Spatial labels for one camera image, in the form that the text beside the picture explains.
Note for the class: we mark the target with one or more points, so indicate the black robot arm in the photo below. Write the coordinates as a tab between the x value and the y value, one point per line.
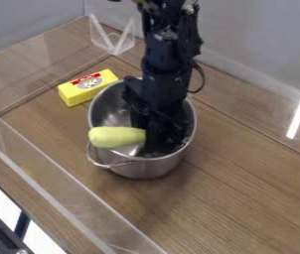
176	12

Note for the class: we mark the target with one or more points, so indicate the yellow butter block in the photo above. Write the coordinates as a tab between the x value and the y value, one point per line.
83	88

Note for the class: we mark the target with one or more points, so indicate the silver metal pot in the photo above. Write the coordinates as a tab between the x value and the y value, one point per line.
128	161

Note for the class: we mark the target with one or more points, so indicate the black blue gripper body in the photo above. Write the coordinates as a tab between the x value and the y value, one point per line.
162	87

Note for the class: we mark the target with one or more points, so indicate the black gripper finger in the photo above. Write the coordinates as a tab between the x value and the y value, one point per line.
139	115
164	135

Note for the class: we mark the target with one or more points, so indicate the dark metal table frame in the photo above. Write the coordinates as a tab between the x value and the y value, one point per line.
1	231

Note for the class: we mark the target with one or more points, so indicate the clear acrylic corner bracket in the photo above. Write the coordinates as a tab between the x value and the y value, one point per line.
113	42

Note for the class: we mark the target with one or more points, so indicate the clear acrylic front barrier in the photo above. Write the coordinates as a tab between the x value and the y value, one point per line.
60	203

